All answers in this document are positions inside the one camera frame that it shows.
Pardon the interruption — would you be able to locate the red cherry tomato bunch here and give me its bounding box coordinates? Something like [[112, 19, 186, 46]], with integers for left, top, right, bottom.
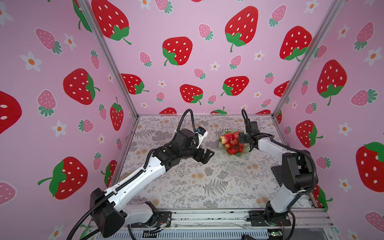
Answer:
[[224, 140, 244, 155]]

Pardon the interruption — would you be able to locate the yellow red fake peach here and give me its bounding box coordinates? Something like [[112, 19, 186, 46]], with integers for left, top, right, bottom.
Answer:
[[219, 135, 229, 145]]

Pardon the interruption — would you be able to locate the red fake strawberry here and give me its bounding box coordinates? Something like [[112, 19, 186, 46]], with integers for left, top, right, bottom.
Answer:
[[225, 133, 234, 142]]

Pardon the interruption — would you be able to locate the pink red fake fruit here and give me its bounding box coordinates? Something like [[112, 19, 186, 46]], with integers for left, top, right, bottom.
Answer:
[[233, 131, 240, 140]]

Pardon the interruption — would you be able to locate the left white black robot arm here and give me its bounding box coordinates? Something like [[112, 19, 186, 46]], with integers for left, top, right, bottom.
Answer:
[[67, 121, 215, 240]]

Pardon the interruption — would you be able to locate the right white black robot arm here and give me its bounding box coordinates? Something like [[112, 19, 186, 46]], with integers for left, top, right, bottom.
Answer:
[[240, 110, 318, 226]]

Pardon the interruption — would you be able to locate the light green fruit bowl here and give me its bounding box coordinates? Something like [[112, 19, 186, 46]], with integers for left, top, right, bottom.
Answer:
[[219, 130, 250, 158]]

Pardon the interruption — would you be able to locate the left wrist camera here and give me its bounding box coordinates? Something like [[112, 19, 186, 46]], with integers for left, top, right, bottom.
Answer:
[[197, 127, 208, 149]]

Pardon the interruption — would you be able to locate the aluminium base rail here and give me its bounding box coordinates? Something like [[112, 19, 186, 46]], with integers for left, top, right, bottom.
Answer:
[[86, 208, 335, 240]]

